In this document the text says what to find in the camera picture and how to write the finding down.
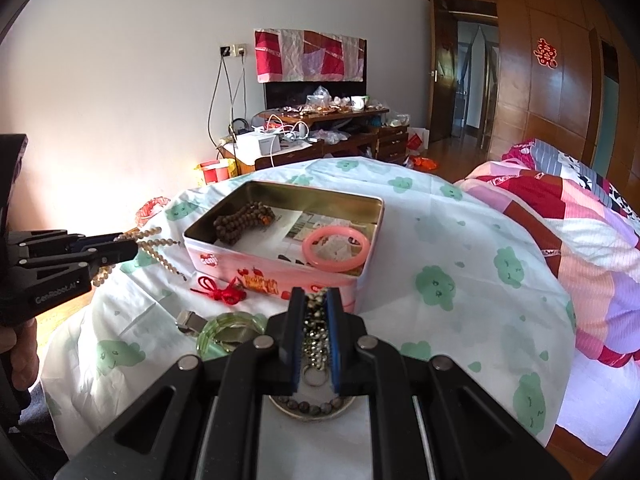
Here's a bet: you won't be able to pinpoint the silver metal bowl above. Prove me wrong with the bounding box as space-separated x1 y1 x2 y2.
269 394 357 424

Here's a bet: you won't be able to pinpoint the black television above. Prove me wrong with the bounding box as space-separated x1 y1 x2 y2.
264 79 367 111

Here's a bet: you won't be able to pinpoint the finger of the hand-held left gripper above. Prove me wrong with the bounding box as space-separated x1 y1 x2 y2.
14 238 139 282
9 229 124 261

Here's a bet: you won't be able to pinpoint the pink tin box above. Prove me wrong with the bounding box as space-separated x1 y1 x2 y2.
182 180 386 314

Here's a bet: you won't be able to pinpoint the silver bead chain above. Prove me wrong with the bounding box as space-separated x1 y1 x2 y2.
301 292 334 389

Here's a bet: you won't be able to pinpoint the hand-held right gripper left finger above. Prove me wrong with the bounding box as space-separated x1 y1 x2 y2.
54 287 307 480

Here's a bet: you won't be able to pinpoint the hanging power cables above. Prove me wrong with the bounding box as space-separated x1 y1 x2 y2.
207 55 249 149

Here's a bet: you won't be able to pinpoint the person's left hand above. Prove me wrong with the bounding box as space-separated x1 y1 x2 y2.
7 317 39 393

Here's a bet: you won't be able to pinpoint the wooden television cabinet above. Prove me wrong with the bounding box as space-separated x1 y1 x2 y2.
219 107 412 177

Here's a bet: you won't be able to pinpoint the red paper decoration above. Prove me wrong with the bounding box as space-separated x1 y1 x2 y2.
533 37 559 69

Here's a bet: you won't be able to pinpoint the bin with red liner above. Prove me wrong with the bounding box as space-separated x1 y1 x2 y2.
134 196 171 226

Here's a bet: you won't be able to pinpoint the wooden door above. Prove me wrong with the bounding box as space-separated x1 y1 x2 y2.
430 0 459 144

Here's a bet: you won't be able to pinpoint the white cardboard box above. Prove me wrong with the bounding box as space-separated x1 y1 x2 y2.
235 131 282 157

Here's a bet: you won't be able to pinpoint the red and yellow bag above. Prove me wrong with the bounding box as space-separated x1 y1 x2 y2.
194 158 239 186

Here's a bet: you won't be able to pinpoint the green jade bangle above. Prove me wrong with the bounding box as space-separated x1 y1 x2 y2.
196 311 269 359

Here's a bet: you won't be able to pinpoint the pearl necklace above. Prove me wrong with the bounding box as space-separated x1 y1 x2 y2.
92 227 189 289

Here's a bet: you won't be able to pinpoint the cloud-printed white bed sheet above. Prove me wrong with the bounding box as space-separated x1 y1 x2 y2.
40 157 579 467

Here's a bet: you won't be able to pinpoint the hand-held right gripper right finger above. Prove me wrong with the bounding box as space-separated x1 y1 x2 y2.
326 287 572 480

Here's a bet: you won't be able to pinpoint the red knotted cord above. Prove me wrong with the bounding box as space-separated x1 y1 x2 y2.
190 275 246 305

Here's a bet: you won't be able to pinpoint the dark bead bracelet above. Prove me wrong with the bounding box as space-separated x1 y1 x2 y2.
277 395 346 416

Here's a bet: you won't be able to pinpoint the wooden wardrobe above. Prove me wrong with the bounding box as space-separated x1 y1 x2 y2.
421 0 622 172

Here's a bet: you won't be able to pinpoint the pink patchwork quilt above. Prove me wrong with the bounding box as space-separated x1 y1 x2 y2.
457 138 640 457

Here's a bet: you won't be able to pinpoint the dark cloth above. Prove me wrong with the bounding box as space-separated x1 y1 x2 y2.
0 385 68 480

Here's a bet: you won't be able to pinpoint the silver metal clip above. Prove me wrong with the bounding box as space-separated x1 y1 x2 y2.
176 309 209 336

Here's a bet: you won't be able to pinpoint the brown wooden bead bracelet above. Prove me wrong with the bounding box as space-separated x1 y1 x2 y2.
212 201 276 247

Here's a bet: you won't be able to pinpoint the red patchwork cloth cover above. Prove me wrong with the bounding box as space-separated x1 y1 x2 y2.
253 29 367 84

